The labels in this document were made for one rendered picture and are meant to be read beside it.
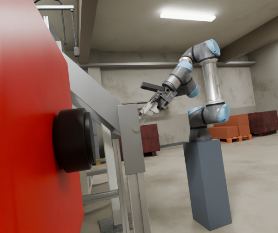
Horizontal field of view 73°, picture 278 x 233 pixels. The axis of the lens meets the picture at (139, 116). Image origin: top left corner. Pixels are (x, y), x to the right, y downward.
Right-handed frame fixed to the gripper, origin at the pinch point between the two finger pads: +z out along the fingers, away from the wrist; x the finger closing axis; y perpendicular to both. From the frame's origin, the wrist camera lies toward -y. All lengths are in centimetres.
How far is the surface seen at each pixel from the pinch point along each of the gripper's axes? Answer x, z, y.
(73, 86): -38.0, 13.7, -21.1
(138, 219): -42, 28, 12
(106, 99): -38.0, 10.6, -12.7
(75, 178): -71, 22, -7
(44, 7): 7, -9, -70
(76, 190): -71, 22, -6
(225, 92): 464, -335, 213
